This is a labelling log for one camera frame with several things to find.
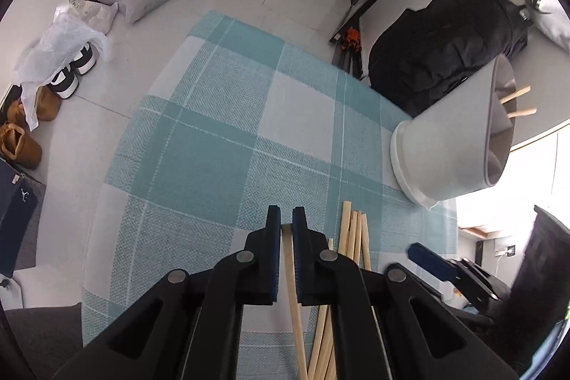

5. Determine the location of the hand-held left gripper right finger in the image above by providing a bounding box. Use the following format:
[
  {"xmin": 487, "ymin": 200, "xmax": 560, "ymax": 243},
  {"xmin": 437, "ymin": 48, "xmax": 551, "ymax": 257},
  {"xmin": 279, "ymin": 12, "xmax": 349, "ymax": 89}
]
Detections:
[{"xmin": 292, "ymin": 206, "xmax": 519, "ymax": 380}]

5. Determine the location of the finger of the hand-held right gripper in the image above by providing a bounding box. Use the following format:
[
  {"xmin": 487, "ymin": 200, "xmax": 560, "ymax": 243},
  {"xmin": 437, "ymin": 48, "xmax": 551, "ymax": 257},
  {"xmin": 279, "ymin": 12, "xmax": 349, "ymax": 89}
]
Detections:
[{"xmin": 407, "ymin": 243, "xmax": 455, "ymax": 281}]

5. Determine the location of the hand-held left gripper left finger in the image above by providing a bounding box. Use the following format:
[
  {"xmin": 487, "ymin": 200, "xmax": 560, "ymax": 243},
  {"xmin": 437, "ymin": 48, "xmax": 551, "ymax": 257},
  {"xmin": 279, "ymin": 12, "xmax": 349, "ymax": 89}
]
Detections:
[{"xmin": 51, "ymin": 205, "xmax": 282, "ymax": 380}]

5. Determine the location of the white utensil holder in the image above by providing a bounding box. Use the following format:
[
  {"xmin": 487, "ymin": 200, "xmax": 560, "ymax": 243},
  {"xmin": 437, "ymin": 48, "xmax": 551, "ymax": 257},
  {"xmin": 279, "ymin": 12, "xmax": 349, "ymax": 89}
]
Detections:
[{"xmin": 390, "ymin": 55, "xmax": 517, "ymax": 209}]

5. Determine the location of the teal checked tablecloth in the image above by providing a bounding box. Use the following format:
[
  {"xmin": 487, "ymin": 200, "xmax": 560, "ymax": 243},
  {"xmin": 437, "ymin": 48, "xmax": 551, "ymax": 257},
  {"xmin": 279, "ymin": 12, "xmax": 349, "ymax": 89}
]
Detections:
[{"xmin": 81, "ymin": 10, "xmax": 459, "ymax": 380}]

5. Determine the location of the black backpack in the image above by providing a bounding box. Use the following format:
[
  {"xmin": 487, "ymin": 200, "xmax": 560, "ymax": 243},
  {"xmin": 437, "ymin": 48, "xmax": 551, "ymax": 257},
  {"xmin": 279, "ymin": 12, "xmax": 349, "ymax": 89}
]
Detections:
[{"xmin": 369, "ymin": 0, "xmax": 530, "ymax": 117}]

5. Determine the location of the orange and black object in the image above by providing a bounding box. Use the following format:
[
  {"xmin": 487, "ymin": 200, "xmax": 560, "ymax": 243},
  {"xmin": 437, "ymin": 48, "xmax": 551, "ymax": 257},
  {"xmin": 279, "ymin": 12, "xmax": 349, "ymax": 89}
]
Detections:
[{"xmin": 341, "ymin": 27, "xmax": 361, "ymax": 51}]

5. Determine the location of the grey cushion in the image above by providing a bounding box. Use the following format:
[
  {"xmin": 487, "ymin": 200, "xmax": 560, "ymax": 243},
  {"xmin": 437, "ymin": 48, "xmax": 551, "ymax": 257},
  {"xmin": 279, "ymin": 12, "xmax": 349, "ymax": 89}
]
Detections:
[{"xmin": 0, "ymin": 303, "xmax": 83, "ymax": 380}]

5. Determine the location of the dark blue shoe box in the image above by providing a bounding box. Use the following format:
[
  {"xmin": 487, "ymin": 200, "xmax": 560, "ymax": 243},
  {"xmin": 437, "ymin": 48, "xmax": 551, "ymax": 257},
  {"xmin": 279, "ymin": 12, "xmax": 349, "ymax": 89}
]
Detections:
[{"xmin": 0, "ymin": 160, "xmax": 45, "ymax": 278}]

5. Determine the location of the brown boot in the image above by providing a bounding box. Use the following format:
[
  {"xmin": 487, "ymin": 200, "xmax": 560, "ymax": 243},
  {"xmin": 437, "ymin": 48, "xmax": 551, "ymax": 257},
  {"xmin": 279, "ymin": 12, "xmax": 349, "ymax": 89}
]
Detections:
[
  {"xmin": 6, "ymin": 86, "xmax": 63, "ymax": 123},
  {"xmin": 0, "ymin": 122, "xmax": 43, "ymax": 171}
]

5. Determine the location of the black and white sneaker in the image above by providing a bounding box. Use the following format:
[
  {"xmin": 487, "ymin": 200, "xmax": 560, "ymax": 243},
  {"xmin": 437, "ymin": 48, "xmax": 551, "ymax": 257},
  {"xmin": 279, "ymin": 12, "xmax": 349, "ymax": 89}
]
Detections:
[
  {"xmin": 71, "ymin": 43, "xmax": 97, "ymax": 76},
  {"xmin": 48, "ymin": 66, "xmax": 81, "ymax": 100}
]

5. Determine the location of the white sling bag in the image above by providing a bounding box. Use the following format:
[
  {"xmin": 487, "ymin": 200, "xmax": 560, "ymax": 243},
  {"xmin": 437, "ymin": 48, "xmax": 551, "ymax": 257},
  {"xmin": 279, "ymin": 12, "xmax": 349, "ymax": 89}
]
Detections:
[{"xmin": 521, "ymin": 0, "xmax": 570, "ymax": 51}]

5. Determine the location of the white printed plastic bag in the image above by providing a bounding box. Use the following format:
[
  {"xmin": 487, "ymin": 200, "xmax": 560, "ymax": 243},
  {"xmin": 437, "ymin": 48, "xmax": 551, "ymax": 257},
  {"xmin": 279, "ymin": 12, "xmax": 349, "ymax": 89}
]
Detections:
[{"xmin": 56, "ymin": 0, "xmax": 119, "ymax": 35}]

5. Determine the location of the translucent plastic bag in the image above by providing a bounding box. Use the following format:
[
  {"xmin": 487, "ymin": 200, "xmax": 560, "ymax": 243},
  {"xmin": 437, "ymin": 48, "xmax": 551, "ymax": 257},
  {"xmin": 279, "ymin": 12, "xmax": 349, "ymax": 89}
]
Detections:
[{"xmin": 15, "ymin": 12, "xmax": 112, "ymax": 129}]

